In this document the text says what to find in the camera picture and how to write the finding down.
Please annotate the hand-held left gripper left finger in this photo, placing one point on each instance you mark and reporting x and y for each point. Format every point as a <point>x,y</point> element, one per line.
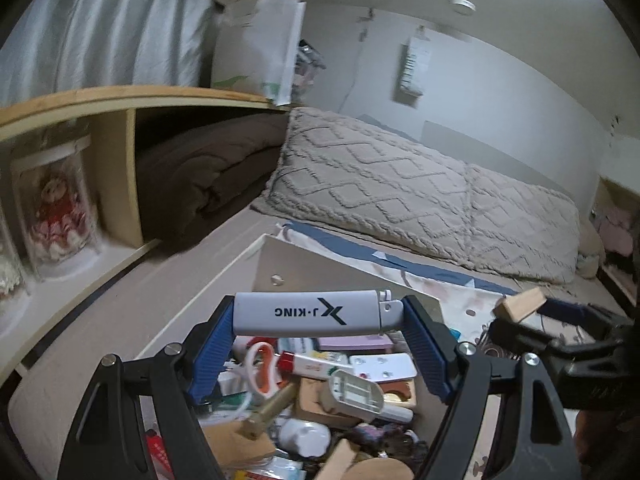
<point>210,360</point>

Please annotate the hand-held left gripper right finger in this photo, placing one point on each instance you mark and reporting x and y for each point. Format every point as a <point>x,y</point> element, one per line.
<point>425,355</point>

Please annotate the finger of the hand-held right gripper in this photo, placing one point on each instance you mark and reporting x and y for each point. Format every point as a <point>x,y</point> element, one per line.
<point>520,337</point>
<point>565,310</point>

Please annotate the wooden block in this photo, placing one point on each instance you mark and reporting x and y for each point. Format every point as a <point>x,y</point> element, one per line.
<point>520,305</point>

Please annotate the white lighter black print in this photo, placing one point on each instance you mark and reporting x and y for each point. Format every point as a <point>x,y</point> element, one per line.
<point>280,312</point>

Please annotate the white shoe box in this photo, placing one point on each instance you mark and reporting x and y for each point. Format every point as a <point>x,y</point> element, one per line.
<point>325,270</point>

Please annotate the white flat case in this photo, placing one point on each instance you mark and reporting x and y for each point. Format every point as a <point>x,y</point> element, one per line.
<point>385,365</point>

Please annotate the white orange scissors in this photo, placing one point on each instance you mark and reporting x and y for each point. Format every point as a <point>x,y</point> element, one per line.
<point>269,360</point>

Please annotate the beige plush cushion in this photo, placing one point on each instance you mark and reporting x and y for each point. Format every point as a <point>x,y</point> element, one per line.
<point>590,252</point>

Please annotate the pink flat box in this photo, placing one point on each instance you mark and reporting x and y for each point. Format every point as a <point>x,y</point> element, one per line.
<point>355,343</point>

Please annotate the white plastic holder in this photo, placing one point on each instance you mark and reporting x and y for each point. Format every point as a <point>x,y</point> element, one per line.
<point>360,397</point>

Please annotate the beige knitted pillow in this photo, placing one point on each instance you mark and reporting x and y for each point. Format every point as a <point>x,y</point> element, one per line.
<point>370,185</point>
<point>520,230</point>

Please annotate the pile of clothes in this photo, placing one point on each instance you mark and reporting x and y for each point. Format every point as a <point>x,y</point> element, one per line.
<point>617,230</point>

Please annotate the small white jar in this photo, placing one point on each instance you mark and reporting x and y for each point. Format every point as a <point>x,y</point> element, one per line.
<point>305,437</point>

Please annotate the brown folded blanket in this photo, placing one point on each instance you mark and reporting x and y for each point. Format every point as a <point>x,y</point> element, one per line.
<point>200,175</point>

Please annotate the doll in clear container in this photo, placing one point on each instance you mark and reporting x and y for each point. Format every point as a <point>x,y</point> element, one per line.
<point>55,210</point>

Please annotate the wooden bedside shelf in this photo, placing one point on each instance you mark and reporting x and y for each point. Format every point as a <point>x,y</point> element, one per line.
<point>120,160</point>

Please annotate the white paper bag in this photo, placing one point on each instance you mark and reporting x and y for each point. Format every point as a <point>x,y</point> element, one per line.
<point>255,45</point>

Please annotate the round ceiling light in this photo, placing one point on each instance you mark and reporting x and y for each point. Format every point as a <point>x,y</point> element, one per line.
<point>462,4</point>

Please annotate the white pleated cloth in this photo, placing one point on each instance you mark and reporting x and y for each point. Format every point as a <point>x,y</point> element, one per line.
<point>100,35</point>

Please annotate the cream wall cupboard shelf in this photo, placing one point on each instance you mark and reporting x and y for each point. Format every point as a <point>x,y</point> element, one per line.
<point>612,270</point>

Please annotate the hanging wall calendar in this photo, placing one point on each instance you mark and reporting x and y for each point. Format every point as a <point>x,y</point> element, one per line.
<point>415,70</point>

